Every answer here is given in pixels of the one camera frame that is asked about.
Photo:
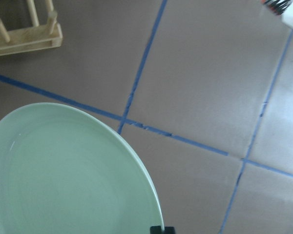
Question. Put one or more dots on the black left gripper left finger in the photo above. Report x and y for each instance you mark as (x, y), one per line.
(156, 230)

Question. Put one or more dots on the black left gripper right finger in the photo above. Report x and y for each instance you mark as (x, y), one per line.
(169, 230)

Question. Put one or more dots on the light green plate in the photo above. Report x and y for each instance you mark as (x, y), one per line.
(62, 171)

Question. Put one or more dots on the wooden dish rack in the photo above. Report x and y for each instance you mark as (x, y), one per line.
(34, 38)

